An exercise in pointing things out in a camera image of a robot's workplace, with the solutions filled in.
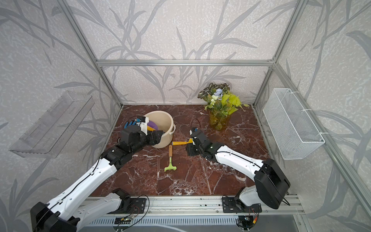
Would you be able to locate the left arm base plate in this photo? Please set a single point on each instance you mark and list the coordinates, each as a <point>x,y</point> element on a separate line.
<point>132,206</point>

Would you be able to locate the green wooden-handled toy rake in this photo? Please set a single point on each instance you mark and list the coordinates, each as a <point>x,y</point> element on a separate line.
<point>170,167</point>

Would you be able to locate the yellow toy shovel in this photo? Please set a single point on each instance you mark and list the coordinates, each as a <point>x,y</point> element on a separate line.
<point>178,143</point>

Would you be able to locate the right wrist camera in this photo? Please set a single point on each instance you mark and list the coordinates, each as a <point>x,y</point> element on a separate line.
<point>193,130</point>

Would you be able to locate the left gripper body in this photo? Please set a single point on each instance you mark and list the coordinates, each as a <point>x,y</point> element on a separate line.
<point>142,141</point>

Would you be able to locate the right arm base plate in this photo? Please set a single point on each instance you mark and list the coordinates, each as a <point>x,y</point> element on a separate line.
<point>230,205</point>

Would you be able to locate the cream plastic bucket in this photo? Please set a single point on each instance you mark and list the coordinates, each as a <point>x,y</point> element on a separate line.
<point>165,123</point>

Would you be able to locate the white wire mesh basket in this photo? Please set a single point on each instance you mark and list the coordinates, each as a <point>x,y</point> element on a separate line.
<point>294,131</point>

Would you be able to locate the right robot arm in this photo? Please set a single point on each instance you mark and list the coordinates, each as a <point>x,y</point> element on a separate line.
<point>271,184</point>

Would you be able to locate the purple toy trowel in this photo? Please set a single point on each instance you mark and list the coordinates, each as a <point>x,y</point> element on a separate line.
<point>152,125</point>

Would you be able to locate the blue gardening glove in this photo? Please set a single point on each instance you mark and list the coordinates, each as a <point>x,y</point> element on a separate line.
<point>130,123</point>

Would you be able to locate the aluminium mounting rail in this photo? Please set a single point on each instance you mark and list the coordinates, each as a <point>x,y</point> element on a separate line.
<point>209,205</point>

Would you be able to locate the clear plastic wall shelf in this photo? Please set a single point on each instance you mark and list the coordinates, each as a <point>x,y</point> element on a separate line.
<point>50,134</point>

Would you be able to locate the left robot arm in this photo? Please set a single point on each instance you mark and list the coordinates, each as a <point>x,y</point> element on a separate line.
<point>64,213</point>

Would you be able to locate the artificial plant in vase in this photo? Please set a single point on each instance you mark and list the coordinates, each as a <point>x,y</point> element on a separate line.
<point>221,104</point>

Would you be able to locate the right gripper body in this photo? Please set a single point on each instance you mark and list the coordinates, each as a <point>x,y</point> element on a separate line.
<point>193,150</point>

